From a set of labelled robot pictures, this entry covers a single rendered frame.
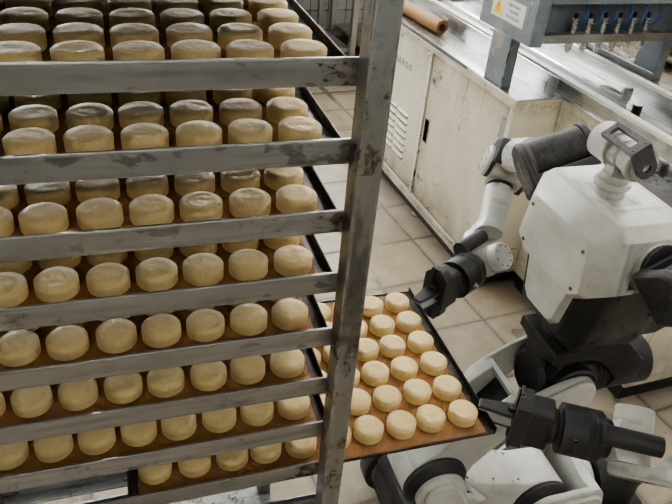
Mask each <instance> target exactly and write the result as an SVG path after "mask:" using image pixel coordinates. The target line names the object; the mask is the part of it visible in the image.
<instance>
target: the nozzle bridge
mask: <svg viewBox="0 0 672 504"><path fill-rule="evenodd" d="M586 4H588V7H589V10H588V15H587V18H588V17H589V15H590V12H593V13H594V17H593V19H594V20H593V24H595V23H597V22H598V20H599V18H600V15H601V11H602V6H601V4H603V6H604V12H603V15H602V18H603V17H604V14H605V12H609V16H608V23H609V24H610V23H611V22H612V21H613V19H614V17H615V15H616V10H617V7H616V4H618V6H619V11H618V15H617V17H618V16H619V12H623V13H624V14H623V17H622V18H623V21H622V23H626V22H627V20H628V19H629V16H630V13H631V4H633V13H634V12H638V15H637V21H636V22H637V23H639V22H641V21H642V19H643V17H644V15H645V11H646V6H645V4H647V5H648V11H647V13H648V12H649V11H650V12H652V15H651V21H650V22H651V23H653V22H655V21H656V19H657V17H658V15H659V12H660V5H659V4H662V12H661V15H660V18H659V20H658V21H657V22H656V23H655V24H653V25H649V27H648V29H647V31H646V32H642V31H641V28H642V25H643V22H644V21H643V22H642V23H641V24H640V25H637V26H636V25H635V27H634V29H633V32H628V31H627V29H628V25H629V22H630V21H629V22H628V23H627V24H626V25H623V26H621V27H620V29H619V32H618V33H615V32H613V29H614V25H615V22H616V20H615V22H614V23H613V24H612V25H610V26H606V29H605V32H604V33H600V32H599V29H600V28H599V27H600V24H601V21H602V18H601V20H600V22H599V23H598V24H597V25H596V26H592V27H591V30H590V33H584V30H585V25H586V22H587V18H586V20H585V22H584V24H583V25H581V26H579V27H577V28H576V30H575V31H576V32H575V33H574V34H571V33H569V30H570V26H571V22H572V20H573V19H572V18H574V15H575V13H576V12H578V13H579V17H578V19H579V20H578V24H581V23H582V22H583V20H584V17H585V15H586V9H587V8H586ZM479 20H481V21H482V22H484V23H486V24H488V25H490V26H491V27H493V28H495V29H494V30H493V35H492V40H491V44H490V49H489V54H488V59H487V64H486V68H485V73H484V78H485V79H486V80H488V81H489V82H491V83H492V84H493V85H495V86H496V87H498V88H499V89H509V88H510V85H511V80H512V76H513V72H514V67H515V63H516V59H517V55H518V50H519V46H520V43H521V44H523V45H525V46H527V47H528V48H541V46H542V44H567V43H601V42H634V41H644V44H643V47H642V48H641V49H640V50H639V51H637V54H636V57H635V60H634V64H636V65H638V66H640V67H642V68H644V69H646V70H648V71H650V72H652V73H654V76H653V77H652V80H651V81H659V80H660V77H661V75H662V72H663V69H664V66H665V63H666V61H667V58H668V55H669V52H670V50H671V47H672V0H483V3H482V8H481V13H480V18H479Z"/></svg>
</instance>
